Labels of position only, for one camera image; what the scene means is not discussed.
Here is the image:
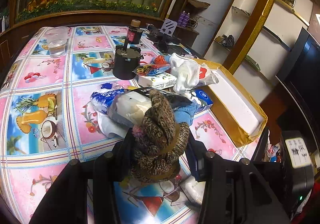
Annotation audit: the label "brown knitted hat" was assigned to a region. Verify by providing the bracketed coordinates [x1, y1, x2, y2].
[131, 89, 189, 183]

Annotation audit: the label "blue knitted cloth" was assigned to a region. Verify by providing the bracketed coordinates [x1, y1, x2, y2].
[174, 102, 199, 126]

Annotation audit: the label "blue Vinda tissue box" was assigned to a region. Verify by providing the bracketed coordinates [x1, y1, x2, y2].
[184, 89, 213, 114]

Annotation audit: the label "blue white Vinda soft pack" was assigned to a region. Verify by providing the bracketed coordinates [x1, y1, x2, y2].
[90, 88, 125, 115]

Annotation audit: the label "white cloth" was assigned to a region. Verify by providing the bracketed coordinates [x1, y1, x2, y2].
[170, 53, 219, 94]

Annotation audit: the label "lemon print tissue pack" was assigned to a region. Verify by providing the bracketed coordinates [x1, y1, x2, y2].
[138, 72, 177, 89]

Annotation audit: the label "white sock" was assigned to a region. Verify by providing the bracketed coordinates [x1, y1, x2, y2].
[97, 112, 129, 138]

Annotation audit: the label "red white plastic package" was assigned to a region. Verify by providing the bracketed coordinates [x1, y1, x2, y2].
[199, 67, 207, 80]

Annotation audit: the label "black printer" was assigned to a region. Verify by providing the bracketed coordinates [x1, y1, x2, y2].
[265, 131, 314, 219]

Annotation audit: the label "yellow cardboard box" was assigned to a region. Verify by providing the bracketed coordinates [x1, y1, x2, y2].
[194, 59, 267, 148]

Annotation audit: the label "floral picture tablecloth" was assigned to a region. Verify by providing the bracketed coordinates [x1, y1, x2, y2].
[1, 26, 259, 223]

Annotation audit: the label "black television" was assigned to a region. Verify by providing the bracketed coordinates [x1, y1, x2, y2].
[276, 28, 319, 126]

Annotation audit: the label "black items on shelf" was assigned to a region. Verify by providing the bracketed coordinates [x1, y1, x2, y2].
[215, 34, 235, 48]

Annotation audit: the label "black motor with shaft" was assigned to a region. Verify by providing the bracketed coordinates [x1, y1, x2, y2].
[113, 38, 143, 80]

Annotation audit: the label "clear plastic cup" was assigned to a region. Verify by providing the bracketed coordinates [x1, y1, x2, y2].
[45, 26, 69, 58]

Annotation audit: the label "black device on table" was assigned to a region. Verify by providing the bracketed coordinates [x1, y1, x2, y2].
[146, 23, 181, 54]

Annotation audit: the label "grey perforated phone stand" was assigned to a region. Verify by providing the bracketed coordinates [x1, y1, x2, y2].
[159, 19, 177, 36]

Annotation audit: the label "purple bottle left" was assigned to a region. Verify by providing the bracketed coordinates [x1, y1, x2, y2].
[177, 11, 185, 26]

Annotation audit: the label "purple bottle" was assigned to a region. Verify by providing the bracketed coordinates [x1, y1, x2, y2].
[182, 13, 190, 27]
[177, 11, 185, 26]

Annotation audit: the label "purple bottle right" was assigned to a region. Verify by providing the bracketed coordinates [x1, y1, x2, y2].
[182, 13, 190, 27]

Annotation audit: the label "dark bottle with cork cap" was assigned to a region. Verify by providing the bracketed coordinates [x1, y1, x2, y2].
[126, 20, 143, 45]

